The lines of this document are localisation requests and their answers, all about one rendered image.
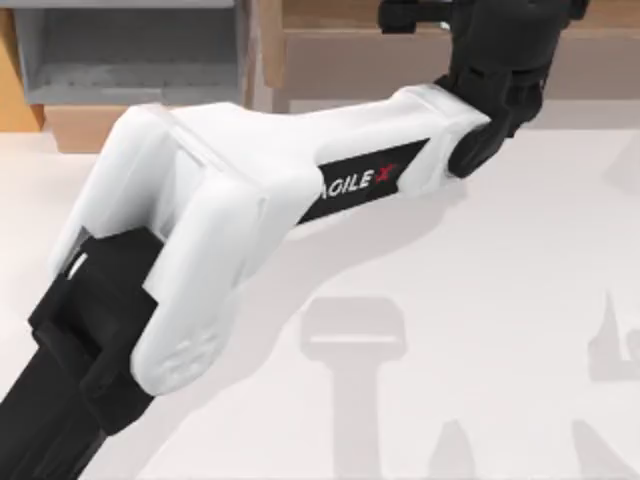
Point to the wooden cupboard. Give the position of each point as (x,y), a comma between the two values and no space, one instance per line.
(272,50)

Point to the pale wooden drawer front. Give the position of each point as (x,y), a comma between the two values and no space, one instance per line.
(75,125)

